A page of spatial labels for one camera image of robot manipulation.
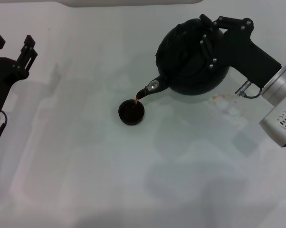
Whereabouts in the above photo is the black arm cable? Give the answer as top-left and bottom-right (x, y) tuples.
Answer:
(0, 111), (8, 145)
(237, 80), (264, 99)

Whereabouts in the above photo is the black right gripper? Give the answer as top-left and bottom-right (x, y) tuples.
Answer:
(199, 13), (282, 87)

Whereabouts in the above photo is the black round teapot with handle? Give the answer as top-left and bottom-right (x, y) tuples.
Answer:
(136, 17), (230, 101)

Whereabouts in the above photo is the small black teacup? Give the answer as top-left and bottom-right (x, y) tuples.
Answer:
(118, 99), (145, 126)

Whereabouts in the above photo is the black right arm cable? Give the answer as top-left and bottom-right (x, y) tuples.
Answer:
(237, 80), (264, 99)

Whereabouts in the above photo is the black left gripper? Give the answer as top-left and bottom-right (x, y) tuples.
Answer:
(0, 35), (38, 114)

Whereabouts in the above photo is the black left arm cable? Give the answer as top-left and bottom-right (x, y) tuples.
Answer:
(0, 111), (8, 145)

